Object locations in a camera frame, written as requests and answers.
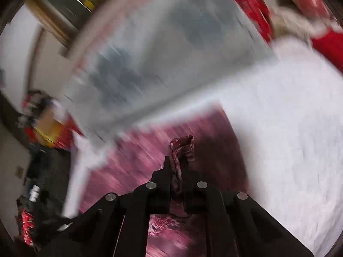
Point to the white quilted bedspread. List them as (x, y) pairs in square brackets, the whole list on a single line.
[(281, 125)]

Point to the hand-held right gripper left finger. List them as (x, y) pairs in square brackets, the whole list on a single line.
[(160, 184)]

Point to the bagged plush toys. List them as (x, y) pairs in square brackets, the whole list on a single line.
[(294, 18)]

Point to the grey floral pillow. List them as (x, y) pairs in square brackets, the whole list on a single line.
[(160, 59)]

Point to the plain red sheet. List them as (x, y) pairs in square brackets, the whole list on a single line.
[(331, 45)]

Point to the wooden door frame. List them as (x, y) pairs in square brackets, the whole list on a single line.
[(51, 18)]

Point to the purple floral garment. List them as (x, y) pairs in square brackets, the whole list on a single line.
[(182, 146)]

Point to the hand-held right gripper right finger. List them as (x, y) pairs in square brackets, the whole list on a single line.
[(193, 190)]

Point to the colourful clutter pile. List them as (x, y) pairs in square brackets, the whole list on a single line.
[(48, 123)]

